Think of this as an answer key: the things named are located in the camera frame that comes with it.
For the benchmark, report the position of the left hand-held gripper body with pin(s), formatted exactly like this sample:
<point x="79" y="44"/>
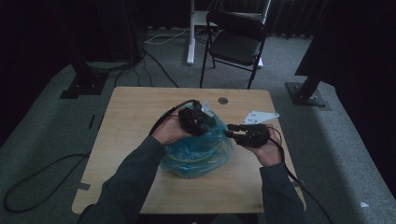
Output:
<point x="190" y="118"/>

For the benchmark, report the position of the round grey table grommet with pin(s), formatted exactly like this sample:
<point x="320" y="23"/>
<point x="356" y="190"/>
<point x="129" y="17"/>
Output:
<point x="223" y="100"/>

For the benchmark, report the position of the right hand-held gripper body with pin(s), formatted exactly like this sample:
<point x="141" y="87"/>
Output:
<point x="255" y="137"/>

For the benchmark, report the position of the grey tape piece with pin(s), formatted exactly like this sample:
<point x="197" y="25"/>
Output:
<point x="83" y="186"/>

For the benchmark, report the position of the person's right hand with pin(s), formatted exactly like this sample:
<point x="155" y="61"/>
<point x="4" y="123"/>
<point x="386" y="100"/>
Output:
<point x="267" y="154"/>

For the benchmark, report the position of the green plastic bin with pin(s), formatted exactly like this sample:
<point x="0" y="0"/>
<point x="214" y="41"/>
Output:
<point x="199" y="158"/>

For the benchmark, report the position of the black stand base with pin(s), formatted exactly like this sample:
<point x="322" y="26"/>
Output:
<point x="306" y="95"/>
<point x="84" y="85"/>

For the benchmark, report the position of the black folding chair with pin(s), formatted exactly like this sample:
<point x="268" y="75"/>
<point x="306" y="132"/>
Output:
<point x="235" y="46"/>

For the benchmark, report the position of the black tape strip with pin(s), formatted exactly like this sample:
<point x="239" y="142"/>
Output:
<point x="91" y="122"/>
<point x="101" y="122"/>

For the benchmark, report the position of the blue plastic bag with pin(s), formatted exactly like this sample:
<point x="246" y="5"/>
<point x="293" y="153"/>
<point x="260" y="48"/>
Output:
<point x="193" y="168"/>

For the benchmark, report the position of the person's left hand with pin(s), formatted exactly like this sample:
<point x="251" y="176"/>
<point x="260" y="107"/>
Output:
<point x="169" y="130"/>

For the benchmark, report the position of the small white scrap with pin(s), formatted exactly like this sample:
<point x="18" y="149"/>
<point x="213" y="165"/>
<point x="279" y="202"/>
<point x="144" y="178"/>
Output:
<point x="364" y="204"/>

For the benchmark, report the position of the dark curtain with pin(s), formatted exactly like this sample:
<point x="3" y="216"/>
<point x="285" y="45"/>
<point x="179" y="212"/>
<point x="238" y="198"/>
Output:
<point x="289" y="18"/>

